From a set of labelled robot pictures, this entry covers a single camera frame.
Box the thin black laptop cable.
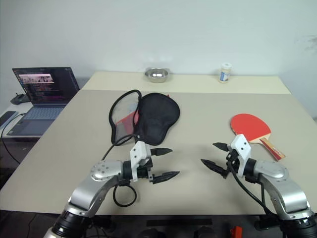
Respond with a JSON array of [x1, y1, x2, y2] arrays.
[[0, 113, 26, 165]]

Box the black smartphone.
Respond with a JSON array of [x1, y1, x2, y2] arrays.
[[0, 111, 19, 128]]

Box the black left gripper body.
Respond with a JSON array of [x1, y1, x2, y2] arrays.
[[137, 158, 156, 184]]

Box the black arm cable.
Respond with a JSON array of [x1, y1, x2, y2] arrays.
[[101, 133, 138, 207], [226, 158, 275, 219]]

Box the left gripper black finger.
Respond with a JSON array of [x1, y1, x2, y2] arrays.
[[151, 147, 173, 157], [151, 171, 180, 185]]

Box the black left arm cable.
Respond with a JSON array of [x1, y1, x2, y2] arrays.
[[101, 133, 138, 207]]

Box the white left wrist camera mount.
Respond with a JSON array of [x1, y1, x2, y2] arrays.
[[129, 141, 153, 183]]

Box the small white plastic bottle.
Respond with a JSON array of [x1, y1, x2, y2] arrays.
[[218, 62, 233, 84]]

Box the red table tennis paddle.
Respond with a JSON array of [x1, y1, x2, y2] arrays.
[[230, 113, 286, 162]]

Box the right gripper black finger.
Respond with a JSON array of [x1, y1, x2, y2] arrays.
[[201, 159, 229, 179], [212, 142, 230, 153]]

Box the stainless steel bowl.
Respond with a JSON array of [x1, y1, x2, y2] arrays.
[[145, 67, 172, 84]]

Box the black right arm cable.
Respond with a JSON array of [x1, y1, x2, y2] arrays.
[[226, 158, 275, 219]]

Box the open grey laptop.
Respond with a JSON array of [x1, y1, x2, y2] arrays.
[[6, 66, 81, 137]]

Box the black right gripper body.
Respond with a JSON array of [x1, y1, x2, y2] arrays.
[[223, 148, 241, 179]]

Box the black mesh paddle case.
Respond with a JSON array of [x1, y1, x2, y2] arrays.
[[108, 89, 181, 146]]

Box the black handheld controller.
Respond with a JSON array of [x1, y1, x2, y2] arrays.
[[9, 92, 32, 106]]

